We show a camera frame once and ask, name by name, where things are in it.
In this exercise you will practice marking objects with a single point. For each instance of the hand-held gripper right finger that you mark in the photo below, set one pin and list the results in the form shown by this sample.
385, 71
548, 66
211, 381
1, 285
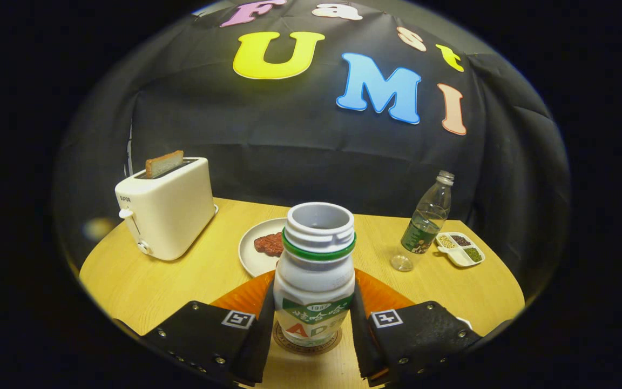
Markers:
424, 335

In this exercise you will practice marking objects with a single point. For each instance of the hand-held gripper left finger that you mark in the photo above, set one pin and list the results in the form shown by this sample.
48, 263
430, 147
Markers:
203, 337

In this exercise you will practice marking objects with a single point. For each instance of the round cork coaster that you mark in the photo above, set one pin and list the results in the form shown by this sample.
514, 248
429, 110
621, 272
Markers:
281, 340

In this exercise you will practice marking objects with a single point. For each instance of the clear bottle cap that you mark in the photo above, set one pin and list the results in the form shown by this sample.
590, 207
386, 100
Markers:
401, 263

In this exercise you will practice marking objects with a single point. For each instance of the clear water bottle green label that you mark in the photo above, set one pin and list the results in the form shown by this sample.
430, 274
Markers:
427, 221

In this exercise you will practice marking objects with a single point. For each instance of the wooden table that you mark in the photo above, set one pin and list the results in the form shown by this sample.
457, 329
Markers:
181, 281

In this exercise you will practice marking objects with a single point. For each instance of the white divided dish with beans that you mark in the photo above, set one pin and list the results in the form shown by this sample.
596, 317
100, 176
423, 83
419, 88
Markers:
459, 258

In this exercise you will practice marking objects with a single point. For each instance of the white round plate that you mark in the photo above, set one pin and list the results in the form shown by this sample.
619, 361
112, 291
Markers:
254, 262

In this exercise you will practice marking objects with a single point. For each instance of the red meat slice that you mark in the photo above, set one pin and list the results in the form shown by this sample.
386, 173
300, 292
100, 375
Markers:
270, 244

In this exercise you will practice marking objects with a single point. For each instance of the white toaster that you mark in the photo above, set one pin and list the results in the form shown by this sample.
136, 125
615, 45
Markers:
170, 216

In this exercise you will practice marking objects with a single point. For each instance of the toast slice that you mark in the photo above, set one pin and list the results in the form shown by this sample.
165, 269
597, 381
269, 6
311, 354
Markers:
164, 163

